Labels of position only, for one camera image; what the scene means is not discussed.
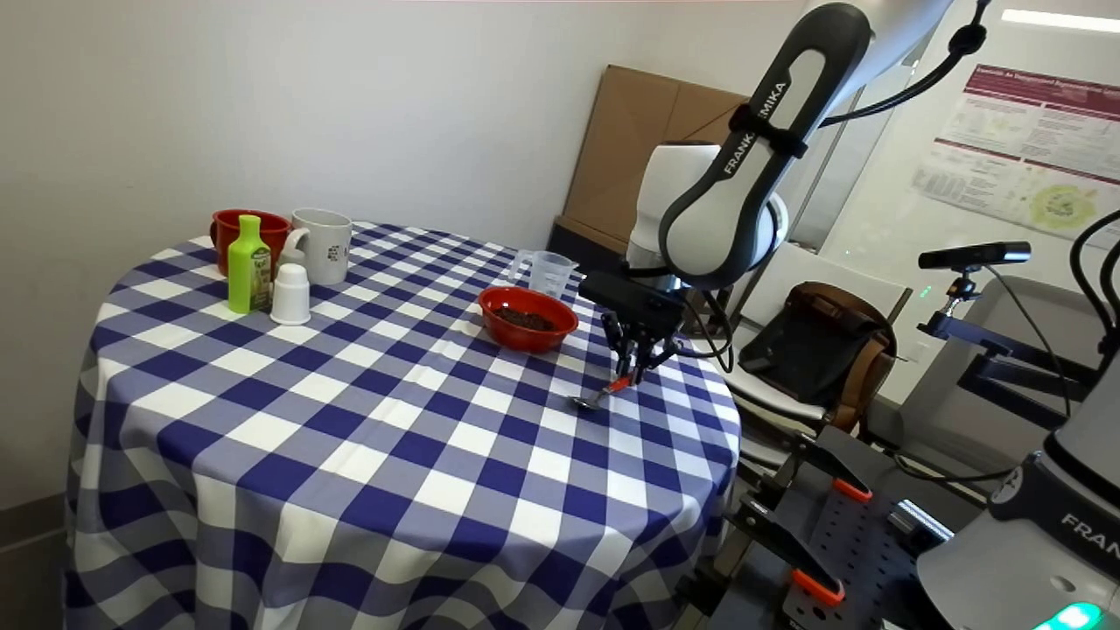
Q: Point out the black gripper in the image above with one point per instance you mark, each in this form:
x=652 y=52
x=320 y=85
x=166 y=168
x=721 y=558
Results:
x=636 y=313

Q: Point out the second Franka robot base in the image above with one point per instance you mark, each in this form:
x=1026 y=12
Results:
x=1043 y=553

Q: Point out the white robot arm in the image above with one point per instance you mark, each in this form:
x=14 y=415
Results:
x=712 y=224

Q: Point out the coffee beans in bowl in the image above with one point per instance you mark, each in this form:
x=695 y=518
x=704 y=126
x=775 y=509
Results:
x=523 y=318

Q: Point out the red plastic bowl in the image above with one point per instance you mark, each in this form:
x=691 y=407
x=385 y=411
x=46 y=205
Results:
x=527 y=298

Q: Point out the black brown bag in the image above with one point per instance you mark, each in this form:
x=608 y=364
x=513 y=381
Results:
x=824 y=347

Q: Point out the flat cardboard sheet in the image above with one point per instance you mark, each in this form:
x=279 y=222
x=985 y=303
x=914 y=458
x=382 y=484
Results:
x=629 y=119

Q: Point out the blue white checkered tablecloth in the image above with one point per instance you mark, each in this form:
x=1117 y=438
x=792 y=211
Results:
x=382 y=464

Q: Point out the white mug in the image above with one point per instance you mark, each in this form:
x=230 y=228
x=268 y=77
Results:
x=324 y=245

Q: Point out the small white bottle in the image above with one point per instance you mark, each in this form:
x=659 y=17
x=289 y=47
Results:
x=291 y=295

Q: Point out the small green bottle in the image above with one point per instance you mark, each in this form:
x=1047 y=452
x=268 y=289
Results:
x=247 y=262

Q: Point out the orange handled clamp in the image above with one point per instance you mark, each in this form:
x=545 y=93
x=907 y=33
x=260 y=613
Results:
x=805 y=569

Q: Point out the black camera on stand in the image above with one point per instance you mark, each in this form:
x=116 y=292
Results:
x=972 y=256

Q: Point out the wall poster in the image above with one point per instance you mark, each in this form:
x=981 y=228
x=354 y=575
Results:
x=1026 y=149

